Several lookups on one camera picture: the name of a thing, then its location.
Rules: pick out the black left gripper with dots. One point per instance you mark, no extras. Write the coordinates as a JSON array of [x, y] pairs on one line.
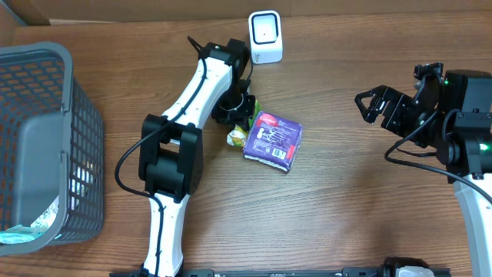
[[244, 114]]

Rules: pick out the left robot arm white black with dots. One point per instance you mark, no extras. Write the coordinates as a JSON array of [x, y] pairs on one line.
[[171, 159]]

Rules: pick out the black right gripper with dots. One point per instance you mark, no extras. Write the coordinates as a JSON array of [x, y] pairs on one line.
[[396, 102]]

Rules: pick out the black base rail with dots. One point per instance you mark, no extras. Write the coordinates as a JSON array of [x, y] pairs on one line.
[[391, 267]]

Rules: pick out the purple sanitary pad pack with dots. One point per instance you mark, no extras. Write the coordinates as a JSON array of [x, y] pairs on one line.
[[274, 141]]

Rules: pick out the white barcode scanner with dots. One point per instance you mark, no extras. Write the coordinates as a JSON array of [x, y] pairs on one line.
[[265, 37]]

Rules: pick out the green yellow snack pouch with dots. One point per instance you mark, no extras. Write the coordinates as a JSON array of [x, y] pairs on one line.
[[238, 136]]

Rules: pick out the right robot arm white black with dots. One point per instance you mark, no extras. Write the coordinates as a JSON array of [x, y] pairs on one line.
[[444, 128]]

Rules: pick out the grey plastic mesh basket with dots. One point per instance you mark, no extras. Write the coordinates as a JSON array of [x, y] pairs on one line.
[[52, 152]]

